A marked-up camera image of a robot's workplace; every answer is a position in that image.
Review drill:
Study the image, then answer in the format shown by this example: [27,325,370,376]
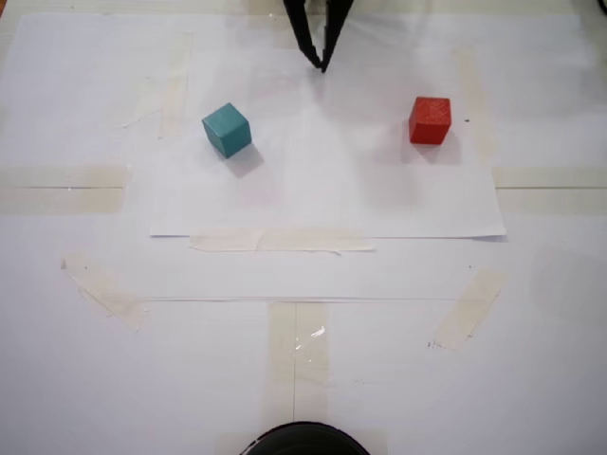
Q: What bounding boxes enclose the small white paper sheet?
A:
[141,46,507,243]

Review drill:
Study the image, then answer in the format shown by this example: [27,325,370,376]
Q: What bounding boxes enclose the red wooden cube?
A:
[408,96,452,146]

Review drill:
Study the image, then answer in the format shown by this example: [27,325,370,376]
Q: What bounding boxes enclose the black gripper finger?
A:
[321,0,356,74]
[283,0,326,73]

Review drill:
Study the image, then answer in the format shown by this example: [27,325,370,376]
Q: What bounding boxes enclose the teal blue wooden cube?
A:
[201,102,252,160]

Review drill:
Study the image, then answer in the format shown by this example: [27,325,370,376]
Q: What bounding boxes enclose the black round camera base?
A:
[241,421,372,455]

